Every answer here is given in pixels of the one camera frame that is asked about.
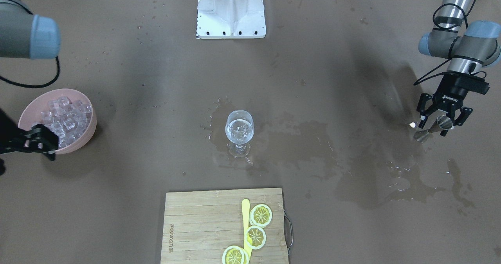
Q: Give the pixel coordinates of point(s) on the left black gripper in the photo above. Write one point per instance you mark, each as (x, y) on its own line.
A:
(450, 94)

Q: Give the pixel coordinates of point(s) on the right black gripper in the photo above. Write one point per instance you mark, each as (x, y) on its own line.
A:
(34, 138)

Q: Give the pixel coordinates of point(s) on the steel jigger measuring cup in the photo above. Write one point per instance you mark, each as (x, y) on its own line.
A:
(442, 123)

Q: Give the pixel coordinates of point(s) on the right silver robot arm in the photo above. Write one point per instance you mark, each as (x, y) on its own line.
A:
(29, 36)

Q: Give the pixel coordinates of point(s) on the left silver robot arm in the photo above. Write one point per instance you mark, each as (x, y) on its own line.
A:
(467, 48)

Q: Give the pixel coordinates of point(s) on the pink bowl of ice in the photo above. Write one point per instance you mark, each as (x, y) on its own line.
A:
(66, 112)

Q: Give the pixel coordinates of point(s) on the clear wine glass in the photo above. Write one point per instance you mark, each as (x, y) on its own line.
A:
(239, 129)

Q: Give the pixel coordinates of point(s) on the bamboo cutting board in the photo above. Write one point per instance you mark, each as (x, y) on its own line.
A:
(199, 225)

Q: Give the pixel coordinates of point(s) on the yellow lemon slice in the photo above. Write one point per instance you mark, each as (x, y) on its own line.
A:
(254, 237)
(235, 255)
(260, 215)

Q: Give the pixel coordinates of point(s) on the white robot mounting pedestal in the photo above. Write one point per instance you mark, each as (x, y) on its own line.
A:
(224, 19)

